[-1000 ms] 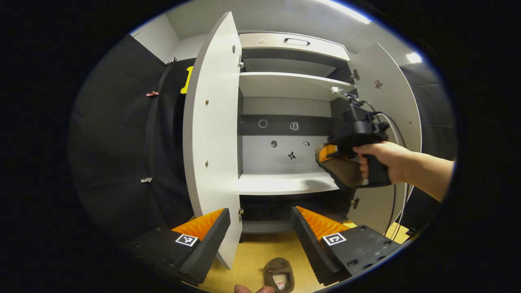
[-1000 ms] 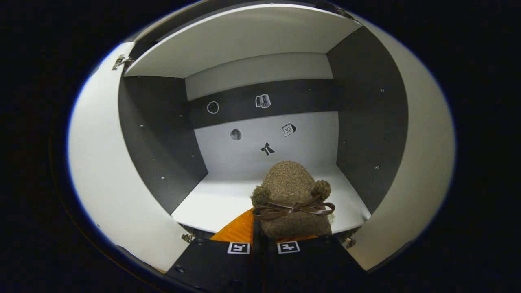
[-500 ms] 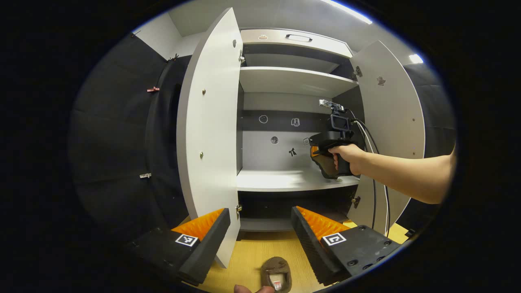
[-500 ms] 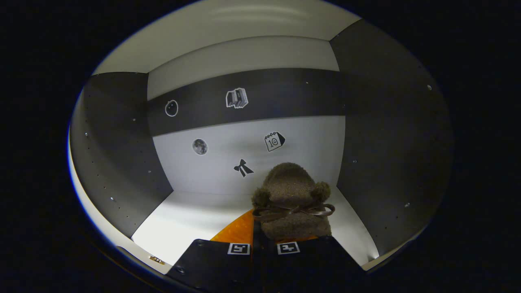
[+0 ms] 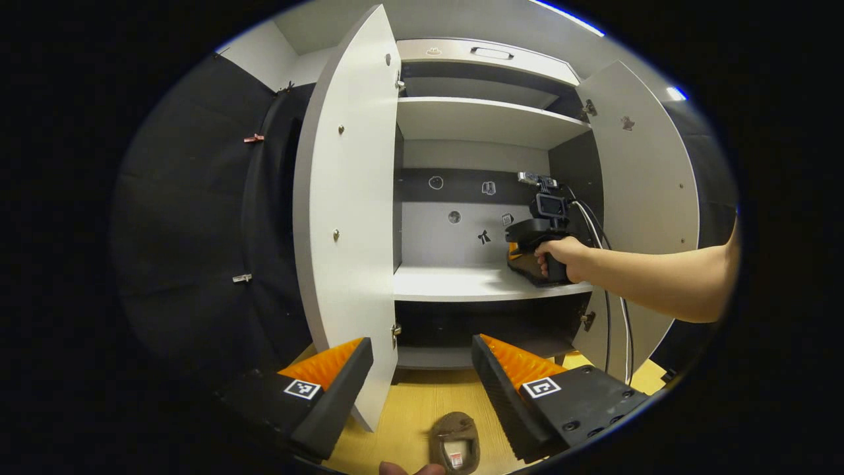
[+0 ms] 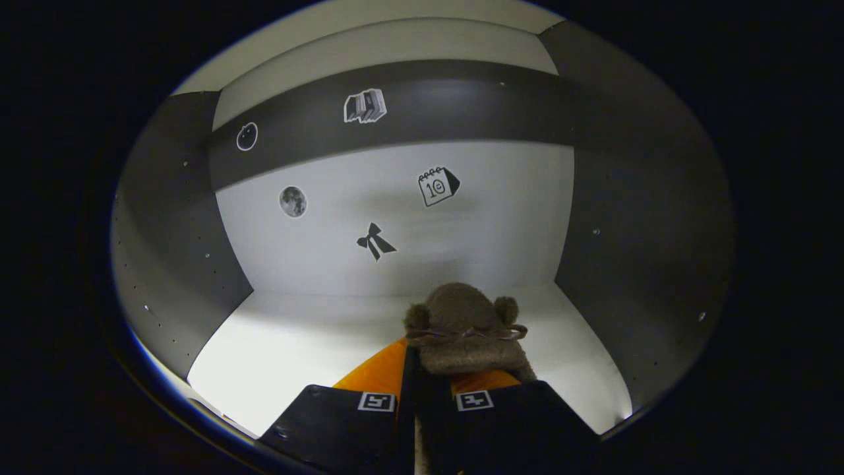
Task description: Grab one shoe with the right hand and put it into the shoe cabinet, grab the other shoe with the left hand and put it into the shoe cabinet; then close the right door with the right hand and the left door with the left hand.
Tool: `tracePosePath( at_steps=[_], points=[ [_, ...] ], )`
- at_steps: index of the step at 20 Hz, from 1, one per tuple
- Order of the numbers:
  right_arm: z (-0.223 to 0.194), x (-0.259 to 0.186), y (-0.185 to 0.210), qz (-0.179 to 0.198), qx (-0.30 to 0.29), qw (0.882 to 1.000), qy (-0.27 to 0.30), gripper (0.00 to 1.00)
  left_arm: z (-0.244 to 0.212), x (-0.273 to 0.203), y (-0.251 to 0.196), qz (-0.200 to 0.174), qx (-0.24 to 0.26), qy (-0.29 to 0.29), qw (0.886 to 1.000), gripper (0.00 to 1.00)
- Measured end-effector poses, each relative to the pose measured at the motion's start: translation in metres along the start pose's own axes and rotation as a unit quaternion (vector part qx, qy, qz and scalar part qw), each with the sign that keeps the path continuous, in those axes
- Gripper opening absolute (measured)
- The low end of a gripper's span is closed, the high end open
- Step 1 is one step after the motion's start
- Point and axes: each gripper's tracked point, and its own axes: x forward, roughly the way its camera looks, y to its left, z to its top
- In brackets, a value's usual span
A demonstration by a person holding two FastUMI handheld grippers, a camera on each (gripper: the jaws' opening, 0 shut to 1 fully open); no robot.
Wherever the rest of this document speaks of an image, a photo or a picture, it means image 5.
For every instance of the black backdrop cloth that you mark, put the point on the black backdrop cloth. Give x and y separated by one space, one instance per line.
191 231

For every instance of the brown fluffy shoe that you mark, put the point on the brown fluffy shoe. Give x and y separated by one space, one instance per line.
455 435

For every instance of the white shoe cabinet door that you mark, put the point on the white shoe cabinet door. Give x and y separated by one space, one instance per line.
343 198
646 185

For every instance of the black clip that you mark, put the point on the black clip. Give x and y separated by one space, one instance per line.
286 86

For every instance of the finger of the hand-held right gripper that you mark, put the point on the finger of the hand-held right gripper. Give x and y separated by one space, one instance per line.
521 265

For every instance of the metal door hinge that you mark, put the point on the metal door hinge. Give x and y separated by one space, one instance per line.
587 320
399 82
397 333
588 109

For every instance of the small ceiling light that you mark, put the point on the small ceiling light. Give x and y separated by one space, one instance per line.
676 93

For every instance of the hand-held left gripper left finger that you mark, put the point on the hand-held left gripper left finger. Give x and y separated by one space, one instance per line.
339 396

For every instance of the beige cabinet drawer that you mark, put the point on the beige cabinet drawer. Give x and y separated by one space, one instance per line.
448 54

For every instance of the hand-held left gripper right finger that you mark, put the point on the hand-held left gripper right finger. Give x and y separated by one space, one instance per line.
498 389

